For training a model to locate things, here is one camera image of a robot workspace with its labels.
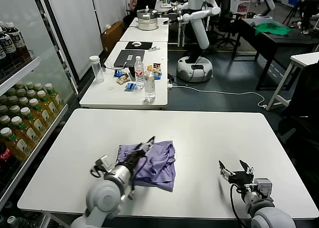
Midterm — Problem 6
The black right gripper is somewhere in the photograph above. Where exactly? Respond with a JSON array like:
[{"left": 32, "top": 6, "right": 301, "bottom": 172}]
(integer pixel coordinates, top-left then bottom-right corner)
[{"left": 218, "top": 159, "right": 255, "bottom": 189}]

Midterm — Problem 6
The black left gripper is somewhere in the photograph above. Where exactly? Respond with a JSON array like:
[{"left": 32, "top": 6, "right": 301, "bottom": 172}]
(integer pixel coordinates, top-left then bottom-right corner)
[{"left": 127, "top": 136, "right": 156, "bottom": 168}]

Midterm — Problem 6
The purple t-shirt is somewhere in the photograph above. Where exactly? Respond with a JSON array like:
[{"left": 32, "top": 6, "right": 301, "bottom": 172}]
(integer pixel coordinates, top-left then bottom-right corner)
[{"left": 116, "top": 140, "right": 178, "bottom": 193}]

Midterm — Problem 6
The clear bottle silver cap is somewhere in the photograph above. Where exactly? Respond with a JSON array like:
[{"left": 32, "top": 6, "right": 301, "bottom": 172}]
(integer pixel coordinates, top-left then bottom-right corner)
[{"left": 144, "top": 70, "right": 156, "bottom": 103}]

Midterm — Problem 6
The long white desk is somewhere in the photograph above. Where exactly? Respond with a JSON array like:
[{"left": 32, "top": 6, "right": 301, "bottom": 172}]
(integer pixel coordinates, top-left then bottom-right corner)
[{"left": 79, "top": 41, "right": 169, "bottom": 111}]

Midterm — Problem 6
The water bottle red label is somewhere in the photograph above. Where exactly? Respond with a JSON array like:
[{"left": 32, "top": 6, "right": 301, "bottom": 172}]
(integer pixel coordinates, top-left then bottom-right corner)
[{"left": 134, "top": 55, "right": 145, "bottom": 89}]

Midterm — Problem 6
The closed dark laptop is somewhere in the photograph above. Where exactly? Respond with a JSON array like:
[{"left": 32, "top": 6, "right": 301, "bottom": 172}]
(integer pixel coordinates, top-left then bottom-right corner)
[{"left": 113, "top": 49, "right": 146, "bottom": 68}]

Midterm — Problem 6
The clear jar white lid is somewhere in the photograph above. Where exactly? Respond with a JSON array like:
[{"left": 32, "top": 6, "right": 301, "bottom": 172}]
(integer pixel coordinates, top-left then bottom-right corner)
[{"left": 89, "top": 55, "right": 105, "bottom": 83}]

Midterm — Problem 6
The black padded office chair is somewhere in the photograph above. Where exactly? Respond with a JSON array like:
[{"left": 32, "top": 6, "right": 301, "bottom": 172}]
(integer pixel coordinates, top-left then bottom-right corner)
[{"left": 278, "top": 60, "right": 319, "bottom": 169}]

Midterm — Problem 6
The black mouse pad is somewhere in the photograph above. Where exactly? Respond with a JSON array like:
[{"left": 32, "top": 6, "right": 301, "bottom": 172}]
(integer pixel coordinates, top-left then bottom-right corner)
[{"left": 125, "top": 41, "right": 153, "bottom": 50}]

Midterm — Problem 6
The short white desk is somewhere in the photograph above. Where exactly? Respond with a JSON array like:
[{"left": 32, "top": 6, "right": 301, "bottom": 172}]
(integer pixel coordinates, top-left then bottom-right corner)
[{"left": 119, "top": 17, "right": 170, "bottom": 43}]

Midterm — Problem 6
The brown cardboard box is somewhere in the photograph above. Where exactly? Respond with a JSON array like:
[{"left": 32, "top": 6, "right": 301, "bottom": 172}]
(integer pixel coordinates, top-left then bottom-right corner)
[{"left": 100, "top": 22, "right": 125, "bottom": 54}]

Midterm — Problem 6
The silver rice cooker pot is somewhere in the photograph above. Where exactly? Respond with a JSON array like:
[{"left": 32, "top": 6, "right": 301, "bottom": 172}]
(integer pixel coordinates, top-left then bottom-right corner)
[{"left": 137, "top": 6, "right": 160, "bottom": 31}]

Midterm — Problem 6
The white humanoid robot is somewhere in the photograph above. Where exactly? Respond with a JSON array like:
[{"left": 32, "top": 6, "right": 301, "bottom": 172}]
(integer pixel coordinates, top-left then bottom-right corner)
[{"left": 163, "top": 0, "right": 222, "bottom": 83}]

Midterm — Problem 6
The white side table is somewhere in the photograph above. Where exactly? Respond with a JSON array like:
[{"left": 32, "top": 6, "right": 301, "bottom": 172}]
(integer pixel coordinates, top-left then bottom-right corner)
[{"left": 266, "top": 52, "right": 319, "bottom": 111}]

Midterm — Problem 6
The black table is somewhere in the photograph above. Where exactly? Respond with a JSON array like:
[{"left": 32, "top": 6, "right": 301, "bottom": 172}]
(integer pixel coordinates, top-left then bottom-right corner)
[{"left": 233, "top": 18, "right": 319, "bottom": 91}]

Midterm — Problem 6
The cola bottle red label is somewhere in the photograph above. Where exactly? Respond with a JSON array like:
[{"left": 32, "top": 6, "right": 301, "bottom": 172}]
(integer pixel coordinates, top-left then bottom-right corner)
[{"left": 0, "top": 142, "right": 13, "bottom": 175}]

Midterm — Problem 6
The white cooler shelf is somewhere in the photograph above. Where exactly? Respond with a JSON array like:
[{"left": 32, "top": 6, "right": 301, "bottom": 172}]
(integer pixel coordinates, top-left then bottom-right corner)
[{"left": 0, "top": 56, "right": 42, "bottom": 89}]

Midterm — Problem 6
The green cloth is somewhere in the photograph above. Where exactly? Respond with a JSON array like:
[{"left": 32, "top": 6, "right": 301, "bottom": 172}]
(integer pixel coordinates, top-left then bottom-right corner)
[{"left": 255, "top": 22, "right": 292, "bottom": 36}]

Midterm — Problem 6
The black mesh office chair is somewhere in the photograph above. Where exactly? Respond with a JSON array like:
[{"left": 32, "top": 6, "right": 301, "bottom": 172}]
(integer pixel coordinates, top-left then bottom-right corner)
[{"left": 215, "top": 0, "right": 241, "bottom": 48}]

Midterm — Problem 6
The dark tea bottle white cap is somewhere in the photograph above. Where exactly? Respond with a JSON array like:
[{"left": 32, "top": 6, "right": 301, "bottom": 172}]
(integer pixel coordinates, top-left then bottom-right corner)
[
  {"left": 0, "top": 27, "right": 15, "bottom": 65},
  {"left": 4, "top": 22, "right": 26, "bottom": 62}
]

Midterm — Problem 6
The red white box rack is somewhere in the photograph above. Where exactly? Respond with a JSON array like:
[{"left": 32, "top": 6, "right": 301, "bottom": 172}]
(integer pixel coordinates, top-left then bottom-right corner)
[{"left": 234, "top": 0, "right": 253, "bottom": 14}]

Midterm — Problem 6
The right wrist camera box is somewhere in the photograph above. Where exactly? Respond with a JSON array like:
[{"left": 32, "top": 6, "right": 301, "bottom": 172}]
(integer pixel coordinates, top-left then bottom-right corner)
[{"left": 254, "top": 178, "right": 273, "bottom": 197}]

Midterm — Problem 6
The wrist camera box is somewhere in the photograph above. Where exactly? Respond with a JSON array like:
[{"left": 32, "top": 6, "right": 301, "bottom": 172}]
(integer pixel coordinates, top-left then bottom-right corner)
[
  {"left": 254, "top": 178, "right": 273, "bottom": 197},
  {"left": 96, "top": 155, "right": 113, "bottom": 174}
]

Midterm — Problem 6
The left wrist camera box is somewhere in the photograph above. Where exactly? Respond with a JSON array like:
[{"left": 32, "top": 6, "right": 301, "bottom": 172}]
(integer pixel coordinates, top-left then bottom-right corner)
[{"left": 96, "top": 155, "right": 113, "bottom": 174}]

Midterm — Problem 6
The white floor cable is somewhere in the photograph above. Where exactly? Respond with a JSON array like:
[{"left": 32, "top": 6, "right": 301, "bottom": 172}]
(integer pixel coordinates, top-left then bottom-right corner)
[{"left": 172, "top": 84, "right": 269, "bottom": 108}]

